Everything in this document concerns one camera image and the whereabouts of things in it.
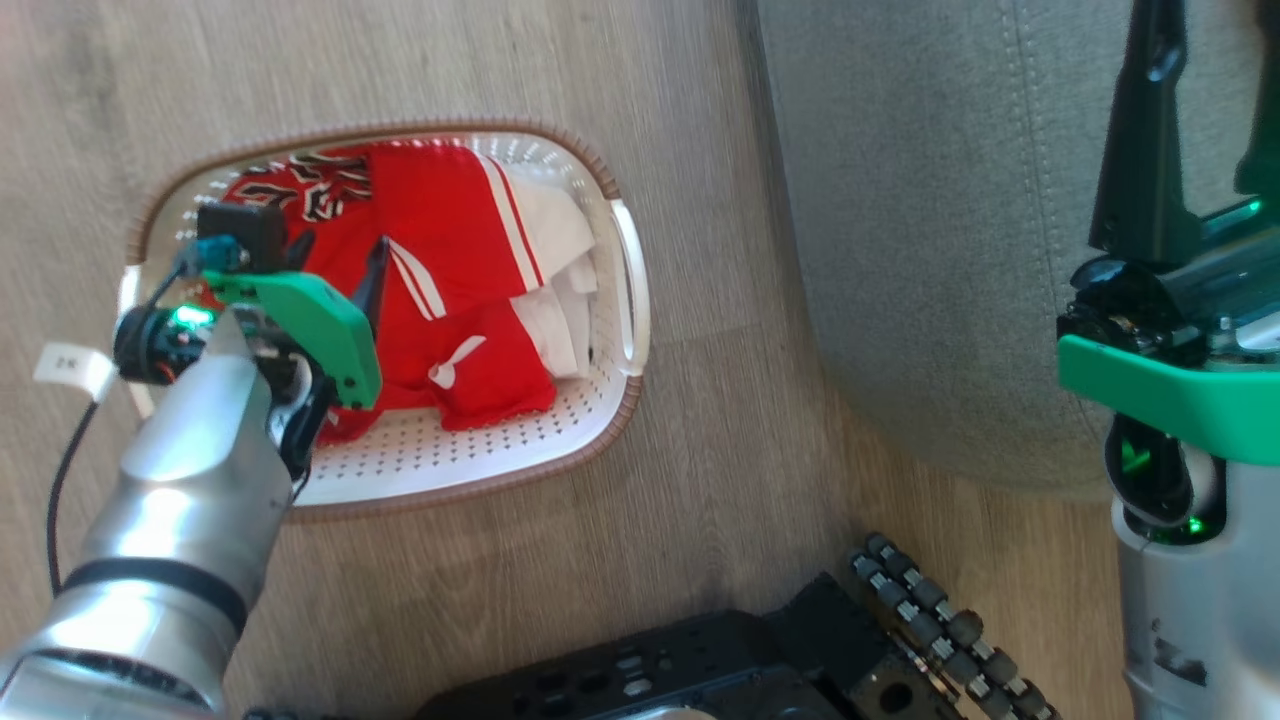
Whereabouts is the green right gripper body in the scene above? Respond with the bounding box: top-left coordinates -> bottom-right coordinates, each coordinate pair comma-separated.
1056,196 -> 1280,467

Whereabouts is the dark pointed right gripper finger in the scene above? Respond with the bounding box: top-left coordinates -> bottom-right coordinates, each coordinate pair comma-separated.
1232,0 -> 1280,197
1088,0 -> 1207,267

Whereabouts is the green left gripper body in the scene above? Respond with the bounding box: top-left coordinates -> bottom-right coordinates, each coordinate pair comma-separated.
112,268 -> 384,473

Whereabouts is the red garment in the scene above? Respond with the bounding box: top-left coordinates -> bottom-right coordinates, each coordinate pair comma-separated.
200,140 -> 559,447

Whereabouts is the grey fabric sofa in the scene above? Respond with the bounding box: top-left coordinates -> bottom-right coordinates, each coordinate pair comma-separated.
754,0 -> 1280,501

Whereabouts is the white brown-rimmed laundry basket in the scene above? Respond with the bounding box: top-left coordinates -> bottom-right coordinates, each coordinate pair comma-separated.
118,120 -> 653,522

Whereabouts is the black roller omni wheel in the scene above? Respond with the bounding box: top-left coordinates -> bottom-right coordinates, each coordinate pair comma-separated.
849,532 -> 1063,720

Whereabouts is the teal cable connector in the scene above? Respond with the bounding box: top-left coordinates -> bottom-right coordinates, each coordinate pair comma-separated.
179,235 -> 247,280

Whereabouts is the white cable label tag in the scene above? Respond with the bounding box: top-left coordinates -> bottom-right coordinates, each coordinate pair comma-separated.
33,341 -> 120,404

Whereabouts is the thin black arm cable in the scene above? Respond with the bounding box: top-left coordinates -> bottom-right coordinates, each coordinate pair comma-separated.
45,398 -> 102,601

